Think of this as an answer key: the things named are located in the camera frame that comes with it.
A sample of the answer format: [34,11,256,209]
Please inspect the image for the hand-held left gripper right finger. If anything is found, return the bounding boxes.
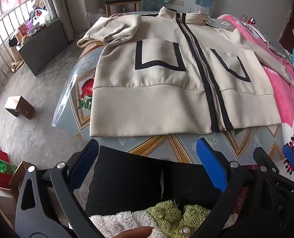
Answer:
[194,138,279,238]

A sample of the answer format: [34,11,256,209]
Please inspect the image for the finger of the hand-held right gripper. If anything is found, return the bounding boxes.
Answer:
[253,147,281,175]
[282,144,294,171]

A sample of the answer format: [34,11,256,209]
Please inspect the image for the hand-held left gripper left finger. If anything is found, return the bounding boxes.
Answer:
[15,139,105,238]

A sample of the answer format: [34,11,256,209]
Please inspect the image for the beige zip jacket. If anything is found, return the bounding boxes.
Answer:
[77,6,294,138]

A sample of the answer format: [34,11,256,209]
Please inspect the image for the person's left hand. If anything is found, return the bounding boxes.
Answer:
[119,226,154,238]

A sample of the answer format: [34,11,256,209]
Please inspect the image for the fruit print tablecloth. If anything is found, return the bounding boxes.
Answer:
[51,10,294,165]

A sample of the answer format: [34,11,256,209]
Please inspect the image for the pink floral blanket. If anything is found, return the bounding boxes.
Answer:
[216,14,294,179]

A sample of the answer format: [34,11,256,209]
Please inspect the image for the brown paper bag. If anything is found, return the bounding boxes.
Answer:
[8,161,36,202]

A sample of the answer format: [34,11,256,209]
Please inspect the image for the white and green fluffy sweater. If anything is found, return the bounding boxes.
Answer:
[89,200,212,238]

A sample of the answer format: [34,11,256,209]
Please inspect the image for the green patterned packet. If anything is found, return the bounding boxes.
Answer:
[0,158,17,177]

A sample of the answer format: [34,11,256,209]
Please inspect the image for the red gift bag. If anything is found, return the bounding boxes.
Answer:
[0,145,18,191]

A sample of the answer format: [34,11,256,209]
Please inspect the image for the brown cardboard box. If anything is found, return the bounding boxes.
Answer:
[4,95,35,120]

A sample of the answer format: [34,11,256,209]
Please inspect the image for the silver lace cloth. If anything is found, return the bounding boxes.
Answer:
[238,21,293,60]

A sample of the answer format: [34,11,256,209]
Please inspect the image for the dark grey cabinet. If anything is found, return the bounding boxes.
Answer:
[9,18,69,77]

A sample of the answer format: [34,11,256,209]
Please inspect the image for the clear plastic bag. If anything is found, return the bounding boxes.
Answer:
[85,7,106,21]

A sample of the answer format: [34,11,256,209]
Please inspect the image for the white water dispenser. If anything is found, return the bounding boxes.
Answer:
[190,6,213,18]

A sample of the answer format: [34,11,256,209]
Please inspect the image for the white plastic bag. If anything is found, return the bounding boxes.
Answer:
[33,9,49,27]

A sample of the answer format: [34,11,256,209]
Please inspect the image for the grey curtain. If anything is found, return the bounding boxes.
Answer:
[40,0,76,43]

